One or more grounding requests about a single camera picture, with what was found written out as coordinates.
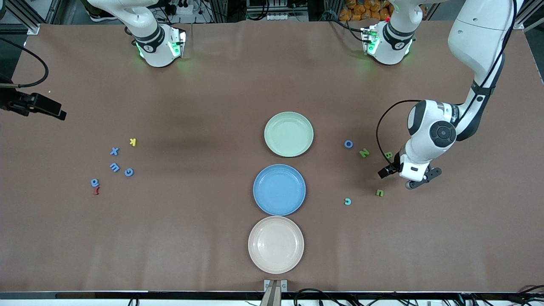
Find black looped floor cable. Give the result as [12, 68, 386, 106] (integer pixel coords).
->
[293, 289, 340, 306]

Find bag of orange fruits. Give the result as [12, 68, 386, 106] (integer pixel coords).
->
[339, 0, 392, 22]

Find long white power strip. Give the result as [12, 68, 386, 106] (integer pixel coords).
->
[267, 12, 309, 21]

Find silver aluminium frame bar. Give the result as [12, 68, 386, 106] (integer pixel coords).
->
[0, 0, 41, 35]
[513, 0, 544, 31]

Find pale green plate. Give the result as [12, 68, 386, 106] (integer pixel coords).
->
[264, 111, 315, 158]

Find metal table bracket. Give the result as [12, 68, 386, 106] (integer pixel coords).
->
[263, 279, 288, 306]

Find white power strip with plugs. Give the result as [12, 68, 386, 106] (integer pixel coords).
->
[169, 0, 195, 16]

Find brown table cover sheet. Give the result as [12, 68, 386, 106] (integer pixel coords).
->
[0, 20, 544, 294]

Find blue plate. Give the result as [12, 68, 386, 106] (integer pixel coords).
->
[253, 164, 306, 216]

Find beige plate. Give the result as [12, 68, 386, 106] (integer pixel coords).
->
[248, 216, 305, 275]

